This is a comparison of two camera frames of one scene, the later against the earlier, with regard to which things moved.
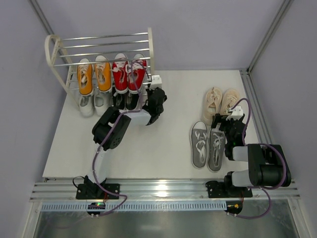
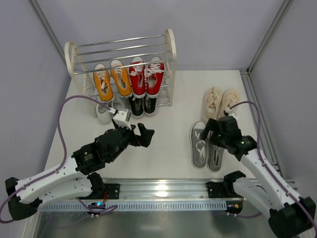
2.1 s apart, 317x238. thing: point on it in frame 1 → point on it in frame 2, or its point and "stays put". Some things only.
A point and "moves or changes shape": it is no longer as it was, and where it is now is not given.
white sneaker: (86, 105) moves or changes shape
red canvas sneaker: (120, 68) → (137, 78)
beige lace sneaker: (230, 98) stays put
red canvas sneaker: (137, 74) → (154, 75)
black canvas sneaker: (132, 100) moves or changes shape
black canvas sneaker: (119, 100) → (137, 106)
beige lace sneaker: (212, 104) stays put
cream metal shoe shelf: (61, 53) → (80, 60)
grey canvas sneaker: (216, 148) stays put
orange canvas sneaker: (104, 74) → (121, 78)
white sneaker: (102, 102) → (122, 103)
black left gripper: (157, 98) → (135, 138)
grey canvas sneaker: (198, 144) stays put
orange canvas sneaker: (85, 77) → (102, 82)
